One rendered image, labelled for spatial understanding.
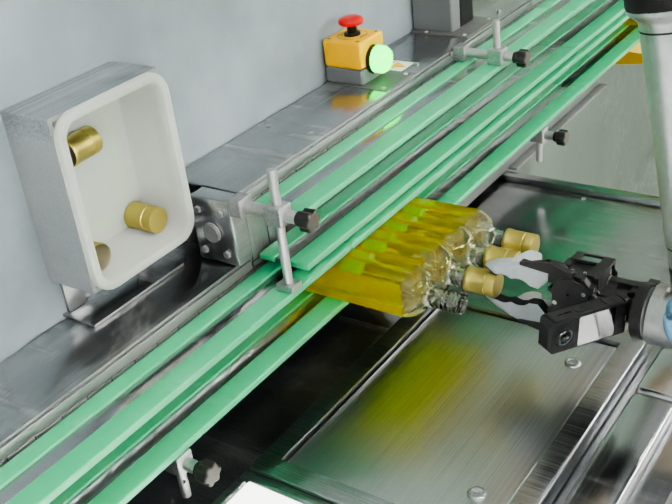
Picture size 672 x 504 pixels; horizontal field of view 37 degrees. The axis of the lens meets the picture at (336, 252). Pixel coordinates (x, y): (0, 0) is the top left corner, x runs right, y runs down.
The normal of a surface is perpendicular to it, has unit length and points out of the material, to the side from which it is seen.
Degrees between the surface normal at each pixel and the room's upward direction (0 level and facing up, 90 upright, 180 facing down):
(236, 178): 90
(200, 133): 0
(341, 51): 90
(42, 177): 90
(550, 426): 90
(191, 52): 0
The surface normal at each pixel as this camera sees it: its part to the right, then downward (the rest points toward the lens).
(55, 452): -0.11, -0.87
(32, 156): -0.56, 0.46
